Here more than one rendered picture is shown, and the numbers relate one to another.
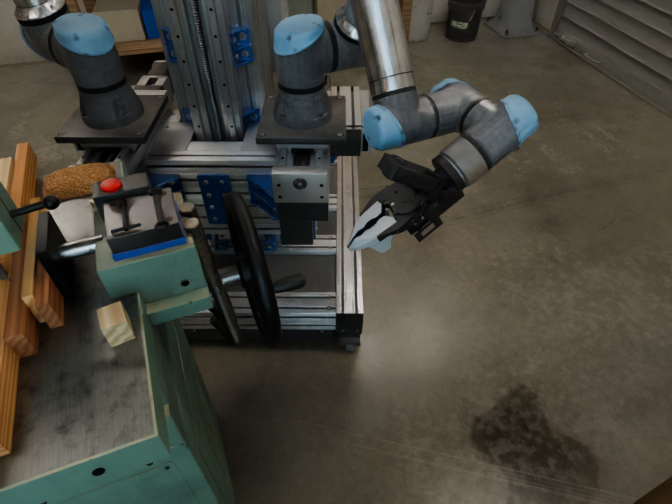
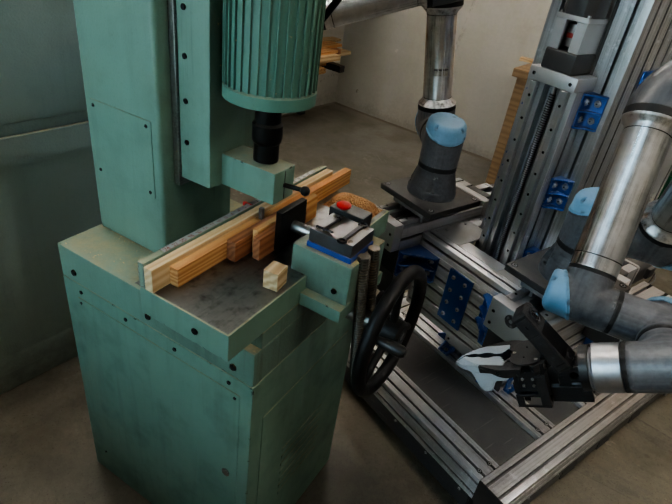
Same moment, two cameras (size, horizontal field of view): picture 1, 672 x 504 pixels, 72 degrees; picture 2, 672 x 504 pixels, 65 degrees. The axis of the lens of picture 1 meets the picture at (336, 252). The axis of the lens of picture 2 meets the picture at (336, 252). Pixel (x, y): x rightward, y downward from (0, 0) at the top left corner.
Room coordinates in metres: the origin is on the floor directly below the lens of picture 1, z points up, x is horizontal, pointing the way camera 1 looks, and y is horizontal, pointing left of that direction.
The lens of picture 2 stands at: (-0.09, -0.39, 1.51)
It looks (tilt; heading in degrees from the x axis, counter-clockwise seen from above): 32 degrees down; 49
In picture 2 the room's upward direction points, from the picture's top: 9 degrees clockwise
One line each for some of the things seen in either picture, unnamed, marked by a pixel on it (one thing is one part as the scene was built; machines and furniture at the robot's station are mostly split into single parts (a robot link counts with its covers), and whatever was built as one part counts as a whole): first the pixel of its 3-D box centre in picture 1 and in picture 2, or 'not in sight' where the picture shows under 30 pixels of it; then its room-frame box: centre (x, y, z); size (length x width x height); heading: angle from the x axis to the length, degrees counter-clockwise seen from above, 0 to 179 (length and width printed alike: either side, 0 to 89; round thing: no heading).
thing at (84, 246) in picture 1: (78, 248); (302, 229); (0.48, 0.38, 0.95); 0.09 x 0.07 x 0.09; 22
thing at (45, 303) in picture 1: (51, 273); (280, 233); (0.45, 0.41, 0.93); 0.17 x 0.02 x 0.05; 22
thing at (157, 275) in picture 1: (150, 248); (337, 260); (0.51, 0.29, 0.92); 0.15 x 0.13 x 0.09; 22
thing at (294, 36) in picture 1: (302, 49); (597, 218); (1.11, 0.08, 0.98); 0.13 x 0.12 x 0.14; 115
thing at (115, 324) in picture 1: (116, 323); (275, 276); (0.37, 0.29, 0.92); 0.04 x 0.03 x 0.04; 29
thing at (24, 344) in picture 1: (26, 283); (266, 229); (0.44, 0.44, 0.92); 0.23 x 0.02 x 0.04; 22
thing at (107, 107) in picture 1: (107, 96); (434, 176); (1.11, 0.58, 0.87); 0.15 x 0.15 x 0.10
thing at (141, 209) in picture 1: (137, 210); (344, 228); (0.52, 0.29, 0.99); 0.13 x 0.11 x 0.06; 22
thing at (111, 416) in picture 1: (103, 283); (301, 262); (0.48, 0.37, 0.87); 0.61 x 0.30 x 0.06; 22
